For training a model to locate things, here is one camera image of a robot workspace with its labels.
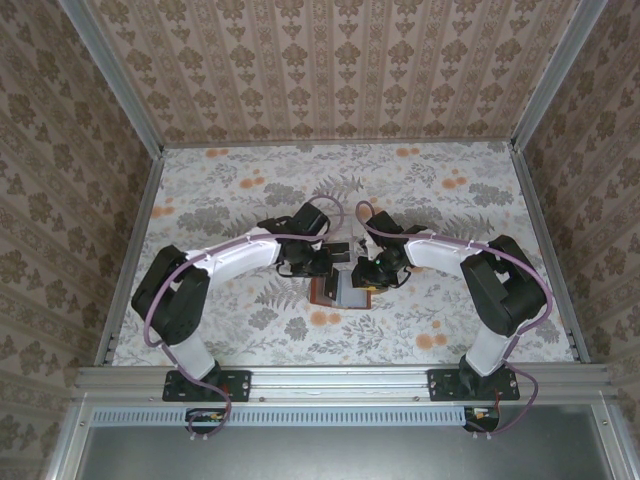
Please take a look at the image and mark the grey slotted cable duct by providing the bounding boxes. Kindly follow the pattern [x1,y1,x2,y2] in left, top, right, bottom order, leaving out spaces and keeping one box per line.
[92,405,501,427]

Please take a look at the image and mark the aluminium side rail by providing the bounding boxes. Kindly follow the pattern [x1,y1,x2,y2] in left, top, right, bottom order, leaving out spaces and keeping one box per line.
[510,147,595,365]
[93,147,167,367]

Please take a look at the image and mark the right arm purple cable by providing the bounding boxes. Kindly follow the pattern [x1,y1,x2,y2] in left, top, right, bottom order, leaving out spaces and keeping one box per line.
[354,200,554,441]

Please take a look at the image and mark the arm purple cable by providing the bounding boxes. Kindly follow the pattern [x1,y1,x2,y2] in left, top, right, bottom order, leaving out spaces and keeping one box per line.
[142,195,347,444]
[354,200,554,441]

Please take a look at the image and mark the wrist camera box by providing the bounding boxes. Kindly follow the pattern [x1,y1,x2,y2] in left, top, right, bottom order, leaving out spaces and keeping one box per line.
[291,202,332,235]
[366,210,405,241]

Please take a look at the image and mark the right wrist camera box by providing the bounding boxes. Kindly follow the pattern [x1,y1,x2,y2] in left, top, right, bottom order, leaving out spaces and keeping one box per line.
[366,210,405,241]

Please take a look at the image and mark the floral patterned table cover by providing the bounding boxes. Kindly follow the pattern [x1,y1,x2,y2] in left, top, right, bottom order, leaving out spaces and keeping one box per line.
[107,142,581,367]

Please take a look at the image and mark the black connector board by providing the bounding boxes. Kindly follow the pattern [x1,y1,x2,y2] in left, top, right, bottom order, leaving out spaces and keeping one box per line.
[462,405,501,434]
[185,407,230,435]

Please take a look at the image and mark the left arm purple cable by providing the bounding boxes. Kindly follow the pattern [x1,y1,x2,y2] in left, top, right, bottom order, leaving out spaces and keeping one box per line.
[142,195,347,444]

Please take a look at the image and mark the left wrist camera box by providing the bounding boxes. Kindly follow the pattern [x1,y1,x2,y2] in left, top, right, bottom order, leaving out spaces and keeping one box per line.
[291,202,332,235]

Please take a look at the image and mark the long aluminium base rail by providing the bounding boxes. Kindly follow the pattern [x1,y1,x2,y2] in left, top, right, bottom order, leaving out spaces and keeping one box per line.
[72,364,619,401]

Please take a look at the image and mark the aluminium frame post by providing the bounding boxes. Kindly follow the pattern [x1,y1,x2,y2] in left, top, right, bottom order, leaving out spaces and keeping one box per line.
[63,0,166,157]
[510,0,610,154]

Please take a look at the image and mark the grey sheet metal panel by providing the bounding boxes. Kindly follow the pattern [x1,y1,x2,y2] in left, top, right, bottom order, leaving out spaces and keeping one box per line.
[74,424,619,480]

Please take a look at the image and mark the dark credit card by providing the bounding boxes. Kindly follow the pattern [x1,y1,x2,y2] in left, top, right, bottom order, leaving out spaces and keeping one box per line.
[322,273,342,304]

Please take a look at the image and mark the aluminium lower frame bar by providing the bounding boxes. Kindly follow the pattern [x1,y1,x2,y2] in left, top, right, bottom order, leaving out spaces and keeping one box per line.
[47,399,94,480]
[592,399,640,480]

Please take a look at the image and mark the brown leather card holder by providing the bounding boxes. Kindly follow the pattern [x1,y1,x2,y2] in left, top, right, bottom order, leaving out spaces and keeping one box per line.
[310,269,374,311]

